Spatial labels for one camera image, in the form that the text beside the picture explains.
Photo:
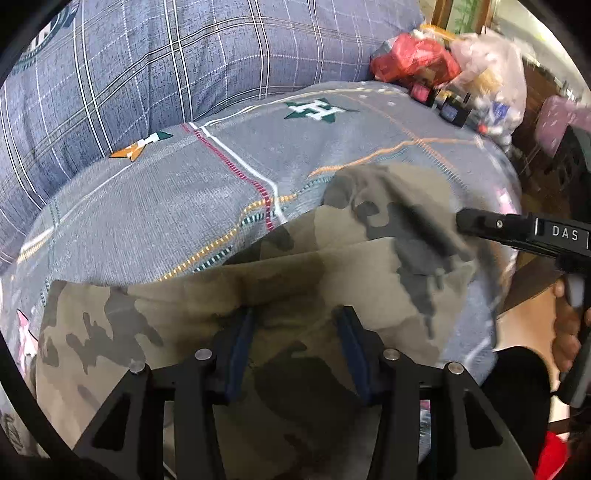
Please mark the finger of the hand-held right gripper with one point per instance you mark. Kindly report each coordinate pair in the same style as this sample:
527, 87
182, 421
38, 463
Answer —
496, 226

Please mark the clear plastic bag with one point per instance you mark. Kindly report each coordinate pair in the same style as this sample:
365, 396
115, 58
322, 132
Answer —
496, 74

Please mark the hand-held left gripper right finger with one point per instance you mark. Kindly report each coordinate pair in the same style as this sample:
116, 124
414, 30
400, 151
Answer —
356, 353

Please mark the red plastic bag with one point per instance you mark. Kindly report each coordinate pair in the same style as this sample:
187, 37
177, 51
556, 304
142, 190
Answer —
415, 57

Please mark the small dark blue box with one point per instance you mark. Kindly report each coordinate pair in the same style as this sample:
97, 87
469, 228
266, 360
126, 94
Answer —
455, 112

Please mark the camouflage pants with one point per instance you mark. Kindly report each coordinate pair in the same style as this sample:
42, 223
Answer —
323, 286

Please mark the grey printed bed sheet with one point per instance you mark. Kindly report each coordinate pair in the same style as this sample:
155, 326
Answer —
184, 198

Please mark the blue plaid quilt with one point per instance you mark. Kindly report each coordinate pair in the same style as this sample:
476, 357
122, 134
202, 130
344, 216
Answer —
161, 60

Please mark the person's dark clothing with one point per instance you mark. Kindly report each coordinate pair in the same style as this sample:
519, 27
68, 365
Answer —
519, 397

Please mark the pink patterned cloth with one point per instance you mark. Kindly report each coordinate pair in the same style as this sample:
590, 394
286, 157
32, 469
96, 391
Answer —
563, 122

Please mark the person's right hand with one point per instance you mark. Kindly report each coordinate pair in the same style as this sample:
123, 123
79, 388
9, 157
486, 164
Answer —
564, 327

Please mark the small red box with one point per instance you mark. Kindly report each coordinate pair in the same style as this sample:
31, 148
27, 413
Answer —
420, 92

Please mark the person's red clothing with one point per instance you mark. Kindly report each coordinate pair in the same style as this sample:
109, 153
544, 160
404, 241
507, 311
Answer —
565, 457

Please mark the wooden picture frame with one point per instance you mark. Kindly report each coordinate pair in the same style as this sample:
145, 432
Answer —
461, 14

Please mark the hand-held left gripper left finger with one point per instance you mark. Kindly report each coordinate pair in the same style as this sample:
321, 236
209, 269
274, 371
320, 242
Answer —
241, 353

